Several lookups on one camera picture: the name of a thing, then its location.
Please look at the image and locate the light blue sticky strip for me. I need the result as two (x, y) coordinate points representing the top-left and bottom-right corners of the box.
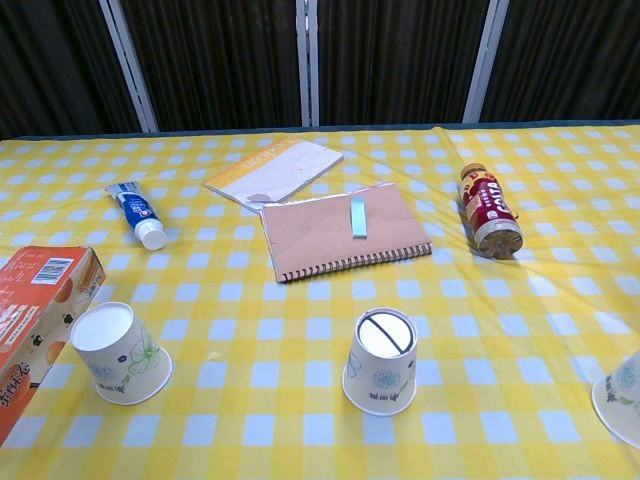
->
(350, 195), (369, 240)

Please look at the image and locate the paper cup with black line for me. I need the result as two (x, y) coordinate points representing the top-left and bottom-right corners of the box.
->
(342, 306), (419, 418)

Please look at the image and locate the orange cardboard box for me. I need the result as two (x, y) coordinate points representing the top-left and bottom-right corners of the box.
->
(0, 244), (107, 439)

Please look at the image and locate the white partition post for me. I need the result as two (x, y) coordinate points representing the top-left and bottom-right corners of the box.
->
(98, 0), (160, 134)
(461, 0), (512, 124)
(294, 0), (321, 127)

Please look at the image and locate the white notepad with orange header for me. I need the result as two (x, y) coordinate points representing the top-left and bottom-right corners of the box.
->
(202, 138), (345, 214)

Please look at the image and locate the red Costa coffee bottle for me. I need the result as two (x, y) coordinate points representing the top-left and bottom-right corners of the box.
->
(459, 162), (524, 260)

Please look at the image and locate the blue white toothpaste tube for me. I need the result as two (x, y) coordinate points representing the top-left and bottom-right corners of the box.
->
(104, 181), (167, 251)

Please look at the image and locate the plain white paper cup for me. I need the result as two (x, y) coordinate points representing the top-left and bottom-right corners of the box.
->
(591, 349), (640, 446)
(69, 301), (174, 407)

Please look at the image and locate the brown spiral notebook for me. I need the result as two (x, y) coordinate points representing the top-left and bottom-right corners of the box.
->
(260, 181), (434, 284)

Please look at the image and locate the yellow white checkered tablecloth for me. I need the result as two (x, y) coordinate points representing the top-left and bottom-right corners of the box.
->
(0, 124), (640, 480)

